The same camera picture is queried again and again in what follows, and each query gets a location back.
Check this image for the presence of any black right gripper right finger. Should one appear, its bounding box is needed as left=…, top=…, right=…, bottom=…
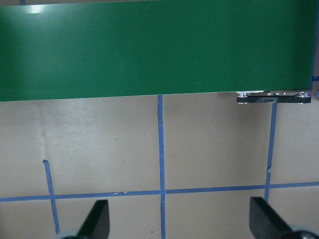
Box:
left=249, top=197, right=293, bottom=239

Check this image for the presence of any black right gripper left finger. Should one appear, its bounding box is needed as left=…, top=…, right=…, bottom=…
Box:
left=77, top=200, right=110, bottom=239

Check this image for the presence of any green conveyor belt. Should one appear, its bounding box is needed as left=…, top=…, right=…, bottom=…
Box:
left=0, top=0, right=319, bottom=102

